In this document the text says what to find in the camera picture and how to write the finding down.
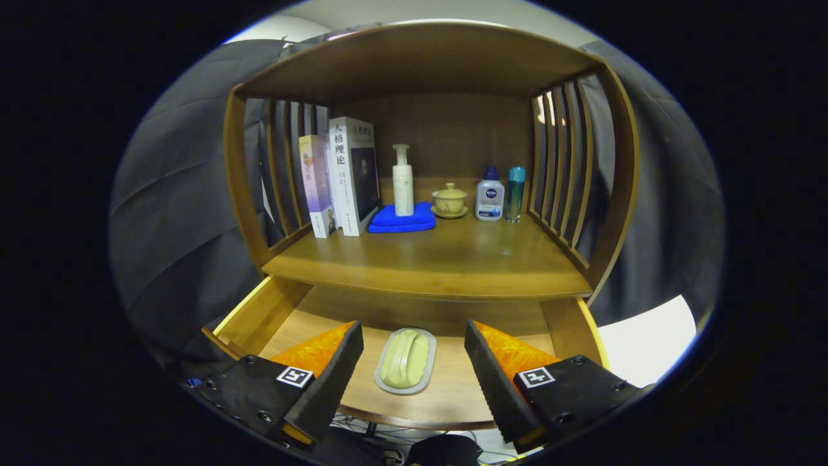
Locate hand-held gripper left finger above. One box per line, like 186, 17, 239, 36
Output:
194, 320, 364, 449

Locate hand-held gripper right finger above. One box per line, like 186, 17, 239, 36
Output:
464, 319, 651, 455

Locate brown wooden drawer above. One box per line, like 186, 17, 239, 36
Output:
202, 275, 612, 431

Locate wooden countertop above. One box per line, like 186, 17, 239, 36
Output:
262, 207, 593, 302

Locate brown wooden cabinet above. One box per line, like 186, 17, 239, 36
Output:
223, 23, 641, 305

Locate white flat panel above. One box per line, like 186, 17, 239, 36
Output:
595, 294, 698, 389

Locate blue folded cloth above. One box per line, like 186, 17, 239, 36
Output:
367, 201, 437, 234

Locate white bottle with blue cap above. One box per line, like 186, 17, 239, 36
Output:
475, 166, 505, 222

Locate yellow lidded teacup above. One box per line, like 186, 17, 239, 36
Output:
431, 183, 469, 219

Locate slim teal bottle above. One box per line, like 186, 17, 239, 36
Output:
505, 166, 527, 224

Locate pink and purple book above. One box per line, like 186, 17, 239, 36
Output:
298, 135, 337, 239

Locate white pump bottle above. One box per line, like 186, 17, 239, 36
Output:
392, 144, 415, 217

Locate thin white book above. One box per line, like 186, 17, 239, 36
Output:
321, 133, 343, 228

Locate thick white book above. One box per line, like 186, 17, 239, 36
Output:
327, 116, 382, 237

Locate black floor cables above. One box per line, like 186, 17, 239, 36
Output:
330, 414, 415, 463

